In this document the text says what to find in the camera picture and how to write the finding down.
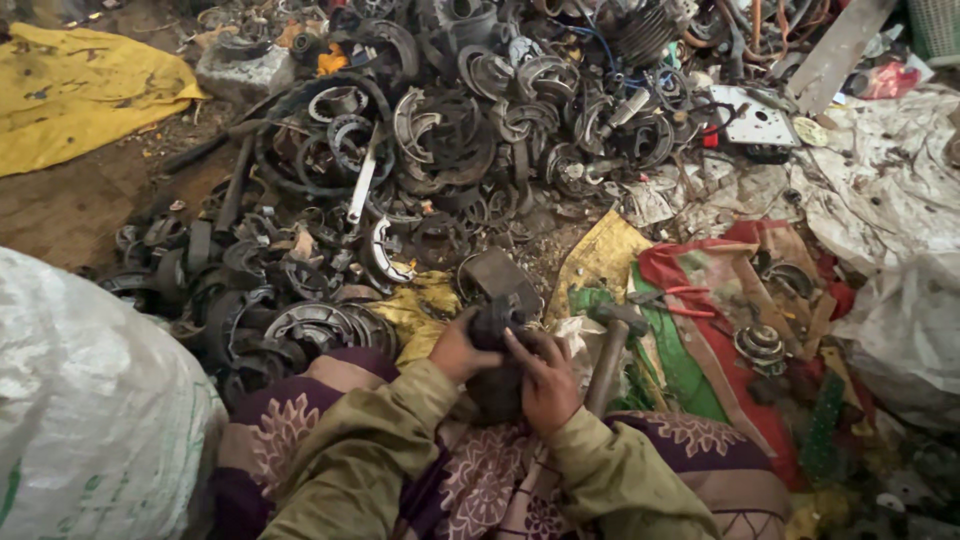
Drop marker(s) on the person's left hand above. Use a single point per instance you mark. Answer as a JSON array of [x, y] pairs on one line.
[[455, 352]]

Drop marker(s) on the person's right hand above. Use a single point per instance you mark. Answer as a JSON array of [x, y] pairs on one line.
[[547, 386]]

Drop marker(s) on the dark greasy brake shoe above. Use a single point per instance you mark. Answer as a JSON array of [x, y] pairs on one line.
[[496, 360]]

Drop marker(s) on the yellow crumpled cloth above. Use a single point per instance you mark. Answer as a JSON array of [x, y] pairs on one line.
[[421, 309]]

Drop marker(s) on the dark metal anvil block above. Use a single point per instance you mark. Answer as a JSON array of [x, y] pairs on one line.
[[501, 279]]

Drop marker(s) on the person's purple patterned clothing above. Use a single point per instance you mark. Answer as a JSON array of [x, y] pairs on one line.
[[517, 472]]

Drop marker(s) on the red green printed cloth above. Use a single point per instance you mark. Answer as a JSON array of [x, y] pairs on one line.
[[720, 330]]

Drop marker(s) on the heap of scrap brake shoes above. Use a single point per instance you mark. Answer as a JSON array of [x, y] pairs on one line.
[[420, 172]]

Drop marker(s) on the long silver metal lever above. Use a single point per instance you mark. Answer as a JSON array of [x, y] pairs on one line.
[[364, 177]]

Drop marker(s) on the round metal bearing part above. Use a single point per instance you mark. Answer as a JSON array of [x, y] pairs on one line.
[[760, 346]]

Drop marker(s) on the green perforated strip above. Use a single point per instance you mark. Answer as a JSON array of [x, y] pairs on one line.
[[822, 427]]

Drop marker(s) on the grey metal plate with holes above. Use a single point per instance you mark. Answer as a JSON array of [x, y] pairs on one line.
[[752, 116]]

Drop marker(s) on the grey stone block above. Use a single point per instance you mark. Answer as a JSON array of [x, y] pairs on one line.
[[246, 73]]

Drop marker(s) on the white woven plastic sack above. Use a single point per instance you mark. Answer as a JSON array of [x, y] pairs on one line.
[[94, 405]]

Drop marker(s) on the finned engine cylinder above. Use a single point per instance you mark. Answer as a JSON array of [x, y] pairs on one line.
[[645, 31]]

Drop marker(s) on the dirty white plastic sheet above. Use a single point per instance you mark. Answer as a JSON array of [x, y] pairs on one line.
[[877, 217]]

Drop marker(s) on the flat metal bar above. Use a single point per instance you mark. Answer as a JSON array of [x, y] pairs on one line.
[[838, 51]]

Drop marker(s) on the red plastic wrapper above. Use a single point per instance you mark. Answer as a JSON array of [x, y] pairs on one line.
[[886, 81]]

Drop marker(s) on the yellow tarpaulin sheet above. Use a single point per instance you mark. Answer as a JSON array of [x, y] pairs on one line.
[[71, 94]]

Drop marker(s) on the green plastic basket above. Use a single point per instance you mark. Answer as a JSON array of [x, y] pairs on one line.
[[934, 27]]

